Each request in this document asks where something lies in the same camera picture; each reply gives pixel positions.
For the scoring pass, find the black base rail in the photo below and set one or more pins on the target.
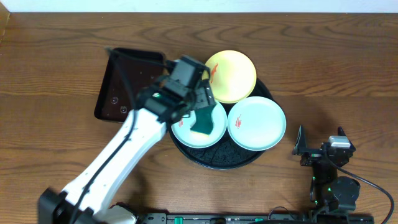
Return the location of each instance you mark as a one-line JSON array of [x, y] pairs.
[[163, 218]]

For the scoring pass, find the light green plate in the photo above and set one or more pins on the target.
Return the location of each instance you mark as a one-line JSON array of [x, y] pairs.
[[256, 123], [182, 132]]

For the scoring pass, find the dark rectangular water tray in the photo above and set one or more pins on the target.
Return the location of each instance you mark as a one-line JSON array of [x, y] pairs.
[[142, 68]]

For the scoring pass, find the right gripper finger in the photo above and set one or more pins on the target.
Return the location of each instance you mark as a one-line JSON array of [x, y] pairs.
[[341, 131], [301, 144]]

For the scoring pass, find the yellow plate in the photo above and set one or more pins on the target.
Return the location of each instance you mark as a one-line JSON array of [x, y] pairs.
[[232, 76]]

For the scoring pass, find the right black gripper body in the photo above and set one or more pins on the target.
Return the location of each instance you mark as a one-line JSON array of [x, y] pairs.
[[312, 158]]

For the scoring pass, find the green and yellow sponge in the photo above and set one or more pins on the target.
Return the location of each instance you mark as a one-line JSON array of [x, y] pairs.
[[204, 121]]

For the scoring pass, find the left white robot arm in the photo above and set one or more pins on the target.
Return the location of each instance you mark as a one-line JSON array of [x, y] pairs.
[[87, 199]]

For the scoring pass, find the round black tray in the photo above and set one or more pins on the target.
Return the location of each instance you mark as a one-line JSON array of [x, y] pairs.
[[222, 155]]

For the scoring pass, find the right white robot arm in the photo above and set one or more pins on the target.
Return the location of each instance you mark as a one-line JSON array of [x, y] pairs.
[[332, 194]]

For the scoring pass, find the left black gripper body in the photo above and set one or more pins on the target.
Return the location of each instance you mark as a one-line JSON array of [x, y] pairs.
[[203, 98]]

